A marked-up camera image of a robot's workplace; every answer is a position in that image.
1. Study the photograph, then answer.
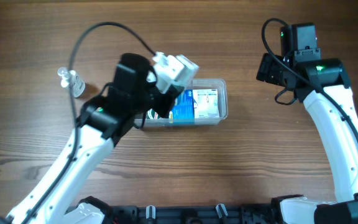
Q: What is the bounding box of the dark green round-label box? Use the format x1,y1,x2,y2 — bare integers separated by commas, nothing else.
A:
146,109,162,119

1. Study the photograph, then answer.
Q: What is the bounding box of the blue cardboard box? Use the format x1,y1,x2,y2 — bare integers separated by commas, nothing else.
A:
169,90,195,123

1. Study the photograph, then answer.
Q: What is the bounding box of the white Hansaplast plaster box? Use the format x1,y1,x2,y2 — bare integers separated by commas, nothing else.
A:
193,89,219,119

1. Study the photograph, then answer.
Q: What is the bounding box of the small clear sanitizer bottle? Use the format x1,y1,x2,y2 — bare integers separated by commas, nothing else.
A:
57,67,86,98

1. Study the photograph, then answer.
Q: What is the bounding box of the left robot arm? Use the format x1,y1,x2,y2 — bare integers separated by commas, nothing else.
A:
0,52,199,223

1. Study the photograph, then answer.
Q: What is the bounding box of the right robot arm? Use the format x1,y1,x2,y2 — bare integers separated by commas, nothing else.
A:
257,22,358,223

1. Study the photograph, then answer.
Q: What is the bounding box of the clear plastic container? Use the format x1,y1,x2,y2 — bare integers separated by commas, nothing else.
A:
144,78,228,128

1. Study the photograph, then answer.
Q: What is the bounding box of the right black cable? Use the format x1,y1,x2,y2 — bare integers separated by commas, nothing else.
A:
261,17,358,200

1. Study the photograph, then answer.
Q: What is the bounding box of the black cable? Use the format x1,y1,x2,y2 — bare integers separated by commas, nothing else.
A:
261,17,358,200
20,21,157,224

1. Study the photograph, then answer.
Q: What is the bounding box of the left black cable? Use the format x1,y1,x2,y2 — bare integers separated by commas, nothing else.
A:
20,21,157,224

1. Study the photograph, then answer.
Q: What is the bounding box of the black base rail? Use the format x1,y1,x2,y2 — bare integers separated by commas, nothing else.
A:
107,203,276,224

